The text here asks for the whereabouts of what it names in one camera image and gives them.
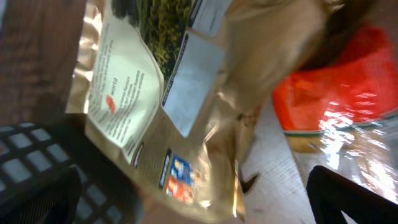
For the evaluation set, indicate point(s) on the grey plastic lattice basket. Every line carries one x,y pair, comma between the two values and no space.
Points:
31,152

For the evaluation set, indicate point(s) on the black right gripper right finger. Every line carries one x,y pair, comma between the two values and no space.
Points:
331,195

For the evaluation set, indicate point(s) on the gold foil snack pouch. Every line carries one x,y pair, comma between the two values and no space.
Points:
172,90

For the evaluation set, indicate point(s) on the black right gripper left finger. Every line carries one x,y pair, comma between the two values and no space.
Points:
53,200

